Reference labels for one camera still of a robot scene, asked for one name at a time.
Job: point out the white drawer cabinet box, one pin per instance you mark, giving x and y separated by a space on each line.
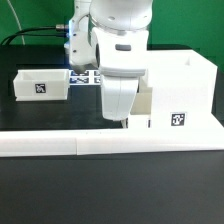
182 84

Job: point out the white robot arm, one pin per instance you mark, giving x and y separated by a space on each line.
111 36

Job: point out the white drawer with knob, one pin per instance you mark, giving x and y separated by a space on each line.
140 115

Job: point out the fiducial marker sheet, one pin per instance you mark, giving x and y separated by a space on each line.
89 77

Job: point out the white L-shaped fence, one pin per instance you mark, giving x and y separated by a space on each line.
205 135

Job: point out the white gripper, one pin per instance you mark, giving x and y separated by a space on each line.
117 96

